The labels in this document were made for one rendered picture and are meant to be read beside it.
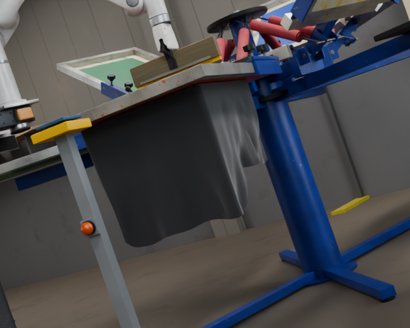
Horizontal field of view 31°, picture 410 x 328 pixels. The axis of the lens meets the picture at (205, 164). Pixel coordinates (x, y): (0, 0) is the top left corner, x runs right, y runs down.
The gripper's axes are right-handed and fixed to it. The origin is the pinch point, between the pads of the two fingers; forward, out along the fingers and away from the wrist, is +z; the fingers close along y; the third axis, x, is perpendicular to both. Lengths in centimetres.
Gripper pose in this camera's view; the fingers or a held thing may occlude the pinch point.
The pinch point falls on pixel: (174, 64)
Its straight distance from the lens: 276.8
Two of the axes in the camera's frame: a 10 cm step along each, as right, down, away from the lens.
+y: -3.6, 1.3, -9.2
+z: 3.2, 9.5, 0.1
